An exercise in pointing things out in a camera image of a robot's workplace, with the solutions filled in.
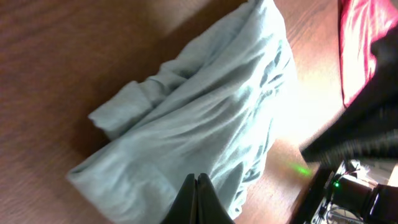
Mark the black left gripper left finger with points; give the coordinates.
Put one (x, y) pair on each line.
(184, 207)

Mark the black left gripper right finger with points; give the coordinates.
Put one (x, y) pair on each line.
(210, 209)

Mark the light teal t-shirt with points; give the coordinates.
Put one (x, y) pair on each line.
(210, 110)

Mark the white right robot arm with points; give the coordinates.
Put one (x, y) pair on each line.
(366, 130)

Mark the red printed t-shirt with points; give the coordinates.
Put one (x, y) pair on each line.
(361, 23)

